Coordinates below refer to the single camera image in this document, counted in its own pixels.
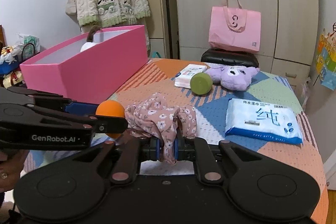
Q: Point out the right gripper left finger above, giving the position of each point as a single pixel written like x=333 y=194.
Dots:
x=133 y=153

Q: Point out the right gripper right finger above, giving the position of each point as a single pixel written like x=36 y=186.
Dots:
x=197 y=151

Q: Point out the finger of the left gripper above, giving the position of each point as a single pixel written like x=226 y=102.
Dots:
x=81 y=108
x=108 y=125

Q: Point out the orange foam ball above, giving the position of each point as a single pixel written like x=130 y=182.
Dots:
x=113 y=109

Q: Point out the pink floral cloth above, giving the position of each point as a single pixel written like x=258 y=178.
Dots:
x=154 y=117

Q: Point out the green foam ball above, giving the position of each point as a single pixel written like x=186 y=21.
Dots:
x=201 y=84

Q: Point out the white brown plush toy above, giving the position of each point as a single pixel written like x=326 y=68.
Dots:
x=89 y=41

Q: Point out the small white tissue pack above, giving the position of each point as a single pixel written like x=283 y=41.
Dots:
x=183 y=78

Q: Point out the purple plush toy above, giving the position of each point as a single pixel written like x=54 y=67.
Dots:
x=235 y=78

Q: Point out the blue wet wipes pack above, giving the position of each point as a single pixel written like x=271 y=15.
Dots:
x=263 y=121

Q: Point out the person's left hand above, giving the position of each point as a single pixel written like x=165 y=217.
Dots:
x=11 y=170

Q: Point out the pink cardboard box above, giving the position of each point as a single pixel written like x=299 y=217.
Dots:
x=91 y=75

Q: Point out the colourful patchwork table cover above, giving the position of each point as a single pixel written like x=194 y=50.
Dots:
x=158 y=76

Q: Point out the flower bouquet blue wrap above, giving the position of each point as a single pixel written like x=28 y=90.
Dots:
x=9 y=59

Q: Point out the woven basket bag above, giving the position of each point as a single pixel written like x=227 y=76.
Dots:
x=29 y=50

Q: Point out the black suitcase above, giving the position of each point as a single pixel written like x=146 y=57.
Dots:
x=223 y=57

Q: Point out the beige canvas tote bag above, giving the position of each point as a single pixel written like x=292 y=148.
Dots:
x=71 y=8

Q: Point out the pink tote bag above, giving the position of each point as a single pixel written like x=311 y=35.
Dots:
x=235 y=29

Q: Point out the colourful gift bag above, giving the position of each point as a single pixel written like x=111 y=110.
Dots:
x=325 y=62

